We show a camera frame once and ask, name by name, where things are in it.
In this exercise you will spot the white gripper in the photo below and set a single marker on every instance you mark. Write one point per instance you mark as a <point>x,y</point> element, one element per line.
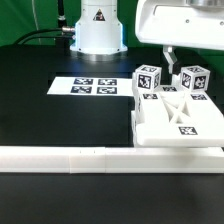
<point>184,23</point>

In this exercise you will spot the white chair back frame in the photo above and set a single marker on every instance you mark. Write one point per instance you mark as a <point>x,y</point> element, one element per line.
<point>171,117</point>

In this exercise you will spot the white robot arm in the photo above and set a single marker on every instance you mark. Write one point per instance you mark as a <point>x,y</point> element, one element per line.
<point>98,32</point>

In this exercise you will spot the white marker base sheet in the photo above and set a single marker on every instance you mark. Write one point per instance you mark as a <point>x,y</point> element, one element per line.
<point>91,86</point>

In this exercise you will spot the white U-shaped obstacle frame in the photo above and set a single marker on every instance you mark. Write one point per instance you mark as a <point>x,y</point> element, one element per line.
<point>28,159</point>

